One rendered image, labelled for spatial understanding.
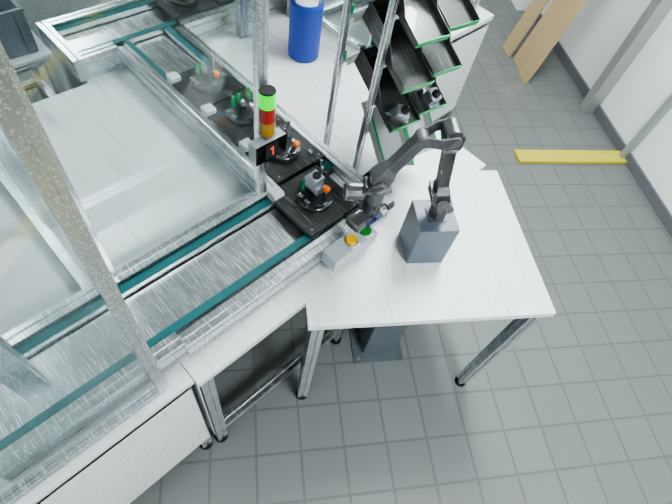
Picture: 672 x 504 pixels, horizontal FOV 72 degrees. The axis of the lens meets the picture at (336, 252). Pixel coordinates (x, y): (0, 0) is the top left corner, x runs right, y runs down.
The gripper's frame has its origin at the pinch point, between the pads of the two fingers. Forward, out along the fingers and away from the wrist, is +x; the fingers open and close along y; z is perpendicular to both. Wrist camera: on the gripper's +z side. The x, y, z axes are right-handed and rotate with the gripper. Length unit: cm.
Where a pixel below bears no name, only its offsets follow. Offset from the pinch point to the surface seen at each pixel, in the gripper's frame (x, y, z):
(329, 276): 15.3, 18.0, -2.0
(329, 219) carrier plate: 4.3, 7.3, 11.0
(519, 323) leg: 31, -32, -59
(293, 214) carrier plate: 4.1, 15.8, 20.5
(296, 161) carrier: 4.1, -1.9, 39.2
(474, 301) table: 16.1, -15.2, -42.7
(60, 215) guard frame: -68, 82, 0
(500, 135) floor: 103, -212, 37
